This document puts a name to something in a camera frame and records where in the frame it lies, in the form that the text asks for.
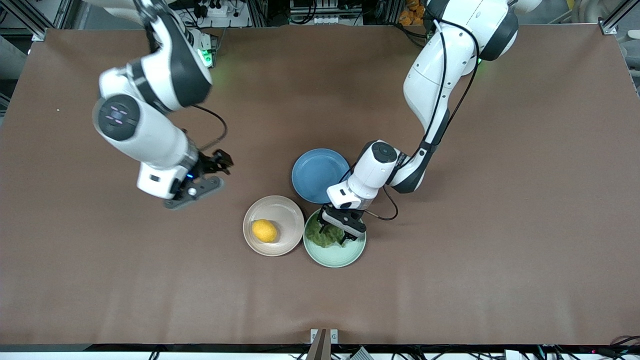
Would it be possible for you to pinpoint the green lettuce leaf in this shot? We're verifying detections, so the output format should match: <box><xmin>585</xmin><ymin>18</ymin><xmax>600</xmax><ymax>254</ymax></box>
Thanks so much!
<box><xmin>305</xmin><ymin>216</ymin><xmax>359</xmax><ymax>249</ymax></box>

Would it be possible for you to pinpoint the yellow lemon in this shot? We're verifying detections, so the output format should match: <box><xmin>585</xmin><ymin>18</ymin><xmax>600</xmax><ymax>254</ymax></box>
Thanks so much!
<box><xmin>251</xmin><ymin>219</ymin><xmax>278</xmax><ymax>244</ymax></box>

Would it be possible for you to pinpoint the light green plate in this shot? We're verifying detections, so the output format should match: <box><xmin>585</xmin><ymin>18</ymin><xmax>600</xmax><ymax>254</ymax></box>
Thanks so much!
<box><xmin>303</xmin><ymin>207</ymin><xmax>367</xmax><ymax>268</ymax></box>

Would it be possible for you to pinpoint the beige plate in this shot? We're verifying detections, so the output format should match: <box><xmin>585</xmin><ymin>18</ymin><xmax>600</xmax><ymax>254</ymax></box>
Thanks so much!
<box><xmin>243</xmin><ymin>195</ymin><xmax>305</xmax><ymax>257</ymax></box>

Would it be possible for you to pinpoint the blue plate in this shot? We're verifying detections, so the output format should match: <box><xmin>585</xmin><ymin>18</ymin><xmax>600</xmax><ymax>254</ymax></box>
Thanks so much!
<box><xmin>291</xmin><ymin>148</ymin><xmax>352</xmax><ymax>205</ymax></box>

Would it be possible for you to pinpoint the brown table cover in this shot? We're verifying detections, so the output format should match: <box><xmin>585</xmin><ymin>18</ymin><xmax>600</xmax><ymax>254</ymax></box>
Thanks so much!
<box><xmin>0</xmin><ymin>24</ymin><xmax>640</xmax><ymax>347</ymax></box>

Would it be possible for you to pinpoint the white power strip with plugs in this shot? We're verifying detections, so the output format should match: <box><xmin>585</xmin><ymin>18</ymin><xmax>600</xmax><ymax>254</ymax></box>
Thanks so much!
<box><xmin>195</xmin><ymin>1</ymin><xmax>231</xmax><ymax>19</ymax></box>

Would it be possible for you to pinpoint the bag of oranges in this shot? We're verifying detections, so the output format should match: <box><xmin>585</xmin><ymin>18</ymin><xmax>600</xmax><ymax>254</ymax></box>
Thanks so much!
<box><xmin>399</xmin><ymin>0</ymin><xmax>427</xmax><ymax>27</ymax></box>

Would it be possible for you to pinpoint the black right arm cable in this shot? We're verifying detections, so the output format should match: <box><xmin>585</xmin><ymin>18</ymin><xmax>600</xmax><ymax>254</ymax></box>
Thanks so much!
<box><xmin>192</xmin><ymin>103</ymin><xmax>229</xmax><ymax>152</ymax></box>

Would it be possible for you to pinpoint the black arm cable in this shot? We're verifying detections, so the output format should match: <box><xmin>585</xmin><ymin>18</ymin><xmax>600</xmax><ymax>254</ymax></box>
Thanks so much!
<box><xmin>192</xmin><ymin>103</ymin><xmax>229</xmax><ymax>152</ymax></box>
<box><xmin>345</xmin><ymin>19</ymin><xmax>481</xmax><ymax>222</ymax></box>

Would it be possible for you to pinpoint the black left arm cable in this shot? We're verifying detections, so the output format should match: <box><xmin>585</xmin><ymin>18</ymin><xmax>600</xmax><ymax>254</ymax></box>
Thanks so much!
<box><xmin>345</xmin><ymin>19</ymin><xmax>481</xmax><ymax>222</ymax></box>

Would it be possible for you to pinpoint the brown post with white brackets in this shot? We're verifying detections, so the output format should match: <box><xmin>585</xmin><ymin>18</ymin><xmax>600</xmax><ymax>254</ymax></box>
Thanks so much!
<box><xmin>306</xmin><ymin>328</ymin><xmax>339</xmax><ymax>360</ymax></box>

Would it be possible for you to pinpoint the black base cable bundle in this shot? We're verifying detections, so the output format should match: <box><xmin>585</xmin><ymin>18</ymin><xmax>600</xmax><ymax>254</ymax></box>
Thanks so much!
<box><xmin>395</xmin><ymin>22</ymin><xmax>428</xmax><ymax>50</ymax></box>

